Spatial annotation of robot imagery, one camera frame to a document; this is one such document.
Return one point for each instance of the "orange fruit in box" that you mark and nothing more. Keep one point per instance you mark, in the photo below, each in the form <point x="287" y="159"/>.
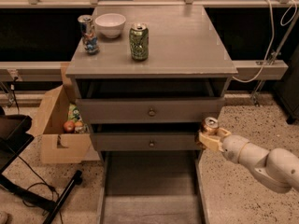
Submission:
<point x="78" y="124"/>

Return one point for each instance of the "grey middle drawer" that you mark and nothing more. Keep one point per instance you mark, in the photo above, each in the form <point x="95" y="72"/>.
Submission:
<point x="145" y="136"/>

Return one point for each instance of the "green soda can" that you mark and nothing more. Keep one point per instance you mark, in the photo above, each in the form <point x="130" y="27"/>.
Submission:
<point x="139" y="41"/>

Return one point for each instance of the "cardboard box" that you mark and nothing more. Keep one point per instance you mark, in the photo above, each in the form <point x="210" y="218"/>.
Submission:
<point x="58" y="146"/>

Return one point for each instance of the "grey open bottom drawer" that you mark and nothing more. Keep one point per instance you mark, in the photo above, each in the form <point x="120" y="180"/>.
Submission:
<point x="152" y="187"/>

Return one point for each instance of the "green snack bag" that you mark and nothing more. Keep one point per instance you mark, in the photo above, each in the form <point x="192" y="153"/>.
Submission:
<point x="73" y="113"/>

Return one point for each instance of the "grey top drawer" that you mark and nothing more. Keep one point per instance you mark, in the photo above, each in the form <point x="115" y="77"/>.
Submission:
<point x="152" y="100"/>

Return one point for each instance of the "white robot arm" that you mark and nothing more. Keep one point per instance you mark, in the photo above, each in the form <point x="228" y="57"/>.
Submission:
<point x="276" y="169"/>

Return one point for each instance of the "dark cabinet at right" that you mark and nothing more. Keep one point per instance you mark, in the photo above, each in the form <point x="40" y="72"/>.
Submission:
<point x="287" y="89"/>

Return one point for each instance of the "grey wooden drawer cabinet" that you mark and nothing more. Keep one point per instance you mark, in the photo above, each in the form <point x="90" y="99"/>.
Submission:
<point x="182" y="44"/>

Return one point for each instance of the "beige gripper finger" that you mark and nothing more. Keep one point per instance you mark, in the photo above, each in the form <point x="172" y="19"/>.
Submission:
<point x="211" y="142"/>
<point x="223" y="133"/>

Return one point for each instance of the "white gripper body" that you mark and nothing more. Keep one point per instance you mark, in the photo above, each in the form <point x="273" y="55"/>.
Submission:
<point x="234" y="148"/>

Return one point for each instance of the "white ceramic bowl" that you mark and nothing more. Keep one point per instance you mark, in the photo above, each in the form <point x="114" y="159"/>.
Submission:
<point x="110" y="25"/>

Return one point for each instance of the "red apple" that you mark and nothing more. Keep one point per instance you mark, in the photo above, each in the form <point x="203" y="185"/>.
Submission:
<point x="69" y="126"/>

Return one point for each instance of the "orange soda can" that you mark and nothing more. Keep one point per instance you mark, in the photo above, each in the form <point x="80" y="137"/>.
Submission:
<point x="209" y="126"/>

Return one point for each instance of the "silver blue slim can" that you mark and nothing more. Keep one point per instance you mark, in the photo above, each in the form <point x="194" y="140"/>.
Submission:
<point x="88" y="34"/>

